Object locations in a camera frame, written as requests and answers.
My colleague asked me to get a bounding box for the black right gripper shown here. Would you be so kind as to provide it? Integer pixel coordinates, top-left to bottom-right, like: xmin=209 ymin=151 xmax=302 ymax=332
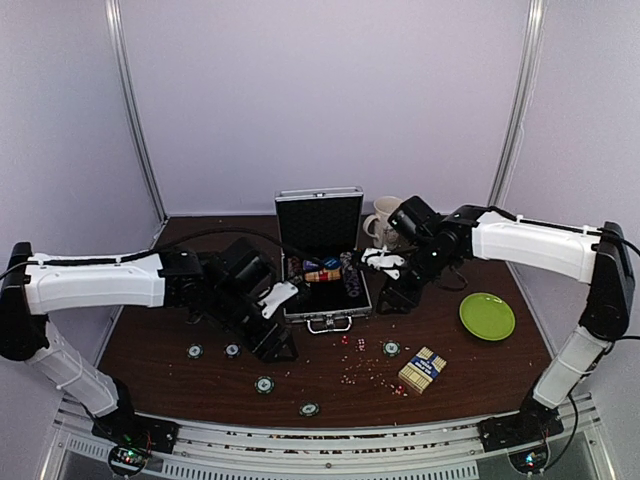
xmin=375 ymin=240 xmax=454 ymax=316

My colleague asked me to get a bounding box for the green poker chip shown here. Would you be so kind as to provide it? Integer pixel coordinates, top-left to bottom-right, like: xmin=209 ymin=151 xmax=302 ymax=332
xmin=299 ymin=402 xmax=320 ymax=417
xmin=186 ymin=344 xmax=204 ymax=360
xmin=254 ymin=376 xmax=275 ymax=395
xmin=382 ymin=341 xmax=401 ymax=357

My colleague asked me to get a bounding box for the aluminium poker chip case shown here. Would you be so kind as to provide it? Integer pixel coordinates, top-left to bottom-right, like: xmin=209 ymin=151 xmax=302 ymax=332
xmin=275 ymin=186 xmax=372 ymax=335

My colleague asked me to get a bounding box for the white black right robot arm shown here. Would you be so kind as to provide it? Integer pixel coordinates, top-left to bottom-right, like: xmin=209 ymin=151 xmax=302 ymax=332
xmin=362 ymin=196 xmax=635 ymax=451

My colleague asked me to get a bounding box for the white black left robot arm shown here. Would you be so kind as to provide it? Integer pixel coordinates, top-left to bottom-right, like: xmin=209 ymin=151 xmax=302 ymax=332
xmin=1 ymin=238 xmax=298 ymax=445

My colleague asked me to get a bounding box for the cream ceramic mug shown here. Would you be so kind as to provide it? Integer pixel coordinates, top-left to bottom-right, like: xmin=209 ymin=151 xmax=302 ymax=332
xmin=363 ymin=196 xmax=403 ymax=251

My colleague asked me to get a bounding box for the left poker chip row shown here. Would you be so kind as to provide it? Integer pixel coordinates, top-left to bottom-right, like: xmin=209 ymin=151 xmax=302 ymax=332
xmin=287 ymin=256 xmax=304 ymax=283

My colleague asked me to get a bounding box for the poker chip row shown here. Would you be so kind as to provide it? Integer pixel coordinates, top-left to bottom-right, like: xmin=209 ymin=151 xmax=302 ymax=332
xmin=287 ymin=256 xmax=304 ymax=283
xmin=340 ymin=252 xmax=362 ymax=298

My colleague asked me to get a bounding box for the purple poker chip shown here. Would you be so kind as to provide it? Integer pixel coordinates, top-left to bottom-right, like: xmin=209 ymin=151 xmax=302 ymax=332
xmin=224 ymin=342 xmax=242 ymax=359

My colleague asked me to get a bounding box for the purple small blind button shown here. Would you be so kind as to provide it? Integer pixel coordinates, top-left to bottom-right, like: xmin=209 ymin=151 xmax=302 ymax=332
xmin=302 ymin=259 xmax=321 ymax=271

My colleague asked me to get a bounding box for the right poker chip row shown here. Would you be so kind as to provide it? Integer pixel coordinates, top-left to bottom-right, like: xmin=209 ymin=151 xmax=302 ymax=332
xmin=340 ymin=252 xmax=362 ymax=298

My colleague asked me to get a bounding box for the blue small blind button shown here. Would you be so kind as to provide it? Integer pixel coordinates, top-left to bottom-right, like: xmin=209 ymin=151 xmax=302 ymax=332
xmin=322 ymin=257 xmax=341 ymax=270

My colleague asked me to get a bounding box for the green plate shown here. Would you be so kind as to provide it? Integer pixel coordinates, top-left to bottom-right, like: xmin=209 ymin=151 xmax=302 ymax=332
xmin=459 ymin=292 xmax=516 ymax=342

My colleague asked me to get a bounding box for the blue playing card box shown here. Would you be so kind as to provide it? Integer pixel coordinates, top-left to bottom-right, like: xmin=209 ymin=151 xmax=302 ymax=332
xmin=398 ymin=347 xmax=447 ymax=395

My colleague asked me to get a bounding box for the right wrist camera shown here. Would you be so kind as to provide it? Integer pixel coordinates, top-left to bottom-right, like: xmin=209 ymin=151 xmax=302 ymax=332
xmin=361 ymin=248 xmax=405 ymax=280

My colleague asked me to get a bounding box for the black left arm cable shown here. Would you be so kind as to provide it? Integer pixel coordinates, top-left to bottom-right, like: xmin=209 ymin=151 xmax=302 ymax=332
xmin=0 ymin=227 xmax=321 ymax=279

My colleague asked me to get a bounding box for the right aluminium frame post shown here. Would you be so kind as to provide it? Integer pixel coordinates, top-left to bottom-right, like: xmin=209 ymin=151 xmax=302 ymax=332
xmin=480 ymin=0 xmax=545 ymax=221

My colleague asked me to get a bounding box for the aluminium frame post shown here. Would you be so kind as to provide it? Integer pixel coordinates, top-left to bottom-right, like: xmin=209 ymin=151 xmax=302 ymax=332
xmin=105 ymin=0 xmax=168 ymax=223
xmin=480 ymin=0 xmax=545 ymax=221

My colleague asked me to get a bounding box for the front aluminium rail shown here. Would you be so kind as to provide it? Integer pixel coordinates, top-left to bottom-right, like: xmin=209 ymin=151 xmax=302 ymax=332
xmin=36 ymin=395 xmax=619 ymax=479

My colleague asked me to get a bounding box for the left aluminium frame post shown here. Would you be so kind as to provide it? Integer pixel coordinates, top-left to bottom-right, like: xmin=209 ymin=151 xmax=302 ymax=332
xmin=105 ymin=0 xmax=168 ymax=223

